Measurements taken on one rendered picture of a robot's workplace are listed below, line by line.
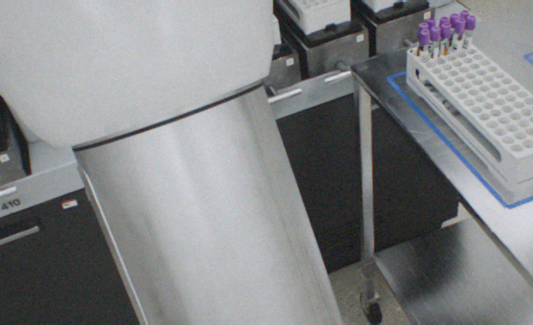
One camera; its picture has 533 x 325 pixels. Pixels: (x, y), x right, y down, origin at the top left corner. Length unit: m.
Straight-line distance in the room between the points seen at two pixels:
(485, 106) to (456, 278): 0.61
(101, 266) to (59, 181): 0.26
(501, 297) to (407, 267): 0.21
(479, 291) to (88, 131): 1.26
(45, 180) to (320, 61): 0.58
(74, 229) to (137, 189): 1.05
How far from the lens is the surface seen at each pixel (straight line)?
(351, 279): 1.80
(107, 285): 1.46
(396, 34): 1.30
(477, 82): 1.00
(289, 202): 0.30
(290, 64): 1.21
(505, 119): 0.93
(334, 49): 1.24
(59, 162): 1.22
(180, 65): 0.25
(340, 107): 1.33
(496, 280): 1.48
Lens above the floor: 1.46
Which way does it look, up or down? 43 degrees down
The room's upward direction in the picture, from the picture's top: 10 degrees counter-clockwise
